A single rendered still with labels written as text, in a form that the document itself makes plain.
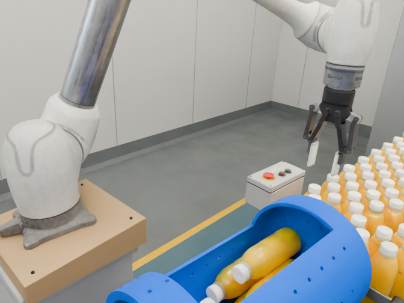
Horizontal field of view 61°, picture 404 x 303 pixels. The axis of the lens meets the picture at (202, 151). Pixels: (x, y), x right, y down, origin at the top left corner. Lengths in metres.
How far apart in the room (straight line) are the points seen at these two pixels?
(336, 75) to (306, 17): 0.19
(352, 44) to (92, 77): 0.66
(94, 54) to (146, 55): 2.83
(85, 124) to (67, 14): 2.35
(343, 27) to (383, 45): 4.24
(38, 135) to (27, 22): 2.35
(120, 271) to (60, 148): 0.40
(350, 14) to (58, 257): 0.86
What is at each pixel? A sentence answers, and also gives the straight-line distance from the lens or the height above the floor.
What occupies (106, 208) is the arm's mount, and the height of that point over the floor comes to 1.07.
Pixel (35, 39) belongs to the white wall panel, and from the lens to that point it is 3.21.
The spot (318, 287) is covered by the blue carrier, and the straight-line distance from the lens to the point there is 0.67.
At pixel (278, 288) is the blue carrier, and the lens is 0.61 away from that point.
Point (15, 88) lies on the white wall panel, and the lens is 3.20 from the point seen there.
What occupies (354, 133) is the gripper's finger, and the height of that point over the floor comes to 1.35.
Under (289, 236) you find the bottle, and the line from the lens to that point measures 0.85.
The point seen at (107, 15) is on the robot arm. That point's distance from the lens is 0.95.
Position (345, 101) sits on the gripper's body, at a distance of 0.91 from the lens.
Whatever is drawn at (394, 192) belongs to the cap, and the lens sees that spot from 1.28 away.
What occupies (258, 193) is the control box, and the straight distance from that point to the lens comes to 1.15.
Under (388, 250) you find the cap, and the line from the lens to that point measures 0.99.
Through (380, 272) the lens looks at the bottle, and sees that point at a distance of 1.01.
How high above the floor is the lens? 1.63
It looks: 24 degrees down
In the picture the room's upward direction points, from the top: 3 degrees clockwise
